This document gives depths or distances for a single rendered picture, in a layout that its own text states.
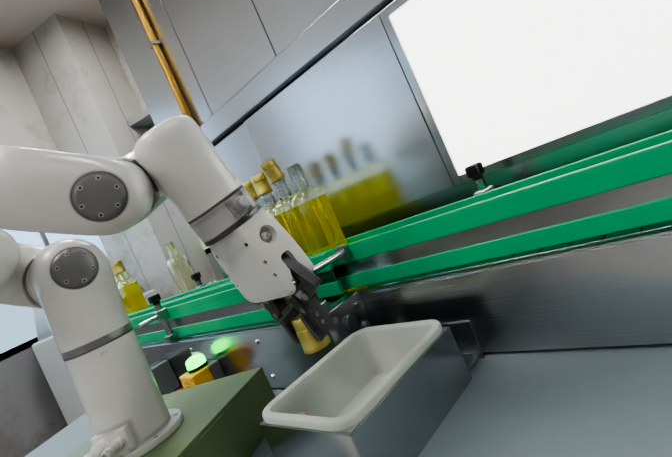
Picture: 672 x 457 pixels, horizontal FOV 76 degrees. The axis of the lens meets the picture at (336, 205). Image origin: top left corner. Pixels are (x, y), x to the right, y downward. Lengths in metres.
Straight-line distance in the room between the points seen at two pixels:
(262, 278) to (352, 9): 0.57
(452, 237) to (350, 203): 0.35
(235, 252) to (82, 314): 0.27
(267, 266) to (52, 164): 0.22
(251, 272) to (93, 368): 0.29
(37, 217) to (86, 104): 4.18
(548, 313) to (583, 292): 0.05
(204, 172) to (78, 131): 4.24
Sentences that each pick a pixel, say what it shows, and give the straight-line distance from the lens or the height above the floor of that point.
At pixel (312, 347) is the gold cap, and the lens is 0.55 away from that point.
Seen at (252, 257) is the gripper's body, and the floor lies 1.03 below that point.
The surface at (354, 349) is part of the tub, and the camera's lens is 0.71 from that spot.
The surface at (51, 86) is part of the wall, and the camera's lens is 4.93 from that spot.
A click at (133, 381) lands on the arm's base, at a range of 0.71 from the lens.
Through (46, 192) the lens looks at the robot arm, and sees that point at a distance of 0.45.
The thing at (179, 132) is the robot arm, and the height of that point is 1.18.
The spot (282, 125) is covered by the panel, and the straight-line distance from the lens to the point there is 1.04.
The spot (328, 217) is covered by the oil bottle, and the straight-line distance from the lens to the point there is 0.85.
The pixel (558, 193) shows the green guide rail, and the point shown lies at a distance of 0.58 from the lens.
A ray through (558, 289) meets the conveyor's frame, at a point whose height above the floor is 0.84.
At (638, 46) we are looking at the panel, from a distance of 0.71.
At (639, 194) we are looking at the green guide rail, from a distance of 0.57.
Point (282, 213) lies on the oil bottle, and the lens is 0.89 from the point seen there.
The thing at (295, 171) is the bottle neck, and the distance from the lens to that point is 0.85.
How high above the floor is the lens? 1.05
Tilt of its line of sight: 1 degrees down
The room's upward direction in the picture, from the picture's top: 24 degrees counter-clockwise
